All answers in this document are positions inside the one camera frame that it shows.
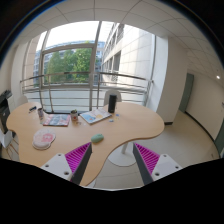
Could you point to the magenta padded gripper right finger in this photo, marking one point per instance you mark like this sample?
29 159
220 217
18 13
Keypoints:
153 166

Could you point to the open colourful book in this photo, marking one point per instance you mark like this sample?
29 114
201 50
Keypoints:
95 115

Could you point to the small black object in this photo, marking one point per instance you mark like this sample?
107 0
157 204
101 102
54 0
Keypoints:
32 109

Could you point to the green computer mouse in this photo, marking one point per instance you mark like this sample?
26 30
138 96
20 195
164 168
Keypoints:
97 138

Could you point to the pink magazine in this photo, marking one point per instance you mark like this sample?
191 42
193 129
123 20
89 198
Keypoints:
57 120

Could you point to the green door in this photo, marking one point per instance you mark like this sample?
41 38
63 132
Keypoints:
187 92

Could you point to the wooden curved table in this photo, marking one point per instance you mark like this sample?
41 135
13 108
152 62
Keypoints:
131 122

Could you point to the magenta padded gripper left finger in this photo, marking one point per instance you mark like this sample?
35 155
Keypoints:
70 166

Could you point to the white chair at left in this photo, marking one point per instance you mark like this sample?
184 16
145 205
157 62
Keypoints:
21 100

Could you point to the pink round mouse pad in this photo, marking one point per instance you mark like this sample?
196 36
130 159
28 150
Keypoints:
43 138

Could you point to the black cylindrical speaker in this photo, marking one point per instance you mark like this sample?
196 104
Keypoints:
112 103

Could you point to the metal balcony railing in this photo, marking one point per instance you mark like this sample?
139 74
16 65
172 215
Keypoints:
84 91

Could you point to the small dark cup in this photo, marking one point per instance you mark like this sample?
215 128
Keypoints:
40 112

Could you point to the white chair behind table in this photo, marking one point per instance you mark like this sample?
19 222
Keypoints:
110 92

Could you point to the red white mug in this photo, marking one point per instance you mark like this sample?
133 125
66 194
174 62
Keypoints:
74 115

